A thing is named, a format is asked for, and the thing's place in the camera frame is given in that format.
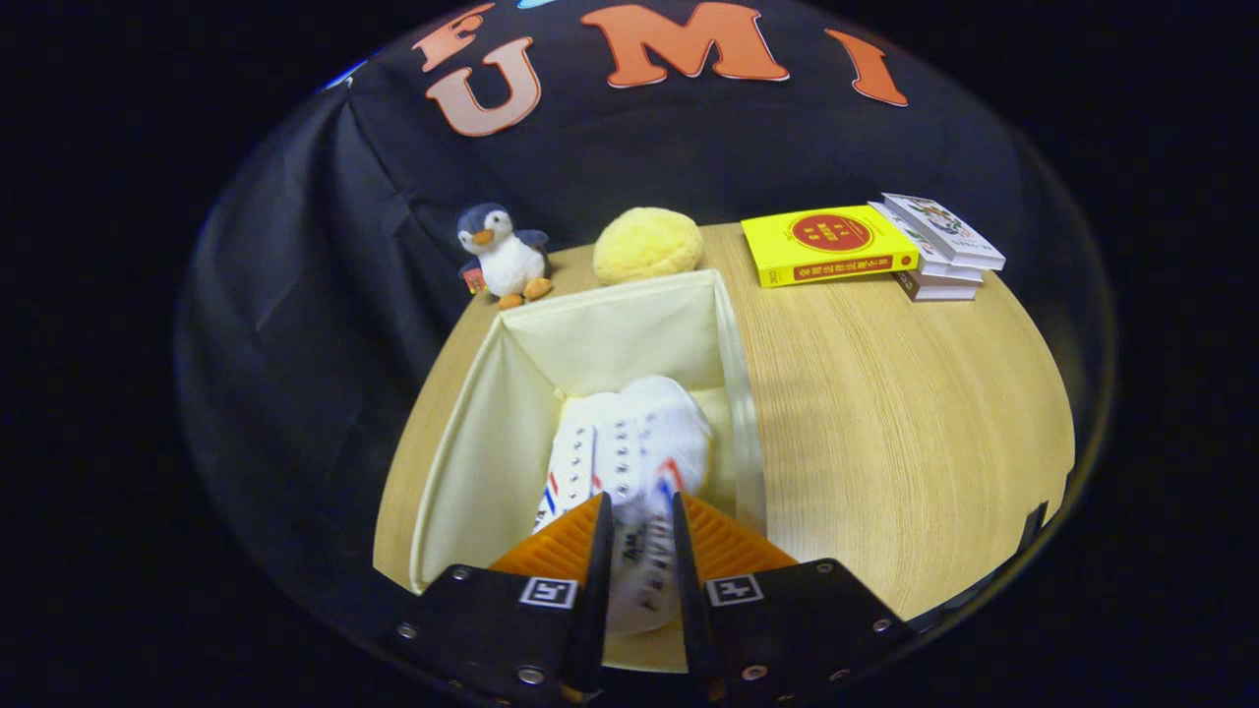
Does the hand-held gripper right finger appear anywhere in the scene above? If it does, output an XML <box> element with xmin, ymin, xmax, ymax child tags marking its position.
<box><xmin>672</xmin><ymin>492</ymin><xmax>916</xmax><ymax>704</ymax></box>

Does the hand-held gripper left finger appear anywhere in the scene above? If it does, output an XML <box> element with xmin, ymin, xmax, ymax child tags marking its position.
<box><xmin>393</xmin><ymin>492</ymin><xmax>616</xmax><ymax>704</ymax></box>

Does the white shoe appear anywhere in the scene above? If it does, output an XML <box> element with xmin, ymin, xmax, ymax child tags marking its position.
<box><xmin>532</xmin><ymin>391</ymin><xmax>616</xmax><ymax>535</ymax></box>
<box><xmin>590</xmin><ymin>375</ymin><xmax>714</xmax><ymax>635</ymax></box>

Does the beige fabric storage box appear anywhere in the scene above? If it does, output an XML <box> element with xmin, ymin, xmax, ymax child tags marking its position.
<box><xmin>408</xmin><ymin>268</ymin><xmax>768</xmax><ymax>675</ymax></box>

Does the penguin plush toy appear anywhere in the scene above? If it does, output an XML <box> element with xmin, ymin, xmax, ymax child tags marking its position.
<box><xmin>455</xmin><ymin>203</ymin><xmax>554</xmax><ymax>311</ymax></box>

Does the yellow bun-shaped plush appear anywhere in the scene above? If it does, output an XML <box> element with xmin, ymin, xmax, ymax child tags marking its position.
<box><xmin>592</xmin><ymin>206</ymin><xmax>705</xmax><ymax>287</ymax></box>

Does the yellow book with red label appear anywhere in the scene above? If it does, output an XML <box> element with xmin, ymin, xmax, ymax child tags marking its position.
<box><xmin>741</xmin><ymin>205</ymin><xmax>921</xmax><ymax>289</ymax></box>

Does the book with brown cover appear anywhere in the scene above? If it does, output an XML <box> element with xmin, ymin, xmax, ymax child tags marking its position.
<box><xmin>893</xmin><ymin>270</ymin><xmax>980</xmax><ymax>302</ymax></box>

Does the plain white book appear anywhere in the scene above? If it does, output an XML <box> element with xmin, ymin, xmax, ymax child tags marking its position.
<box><xmin>868</xmin><ymin>202</ymin><xmax>985</xmax><ymax>283</ymax></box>

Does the white book with illustrated cover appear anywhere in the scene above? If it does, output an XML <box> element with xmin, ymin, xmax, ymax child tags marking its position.
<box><xmin>880</xmin><ymin>193</ymin><xmax>1006</xmax><ymax>271</ymax></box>

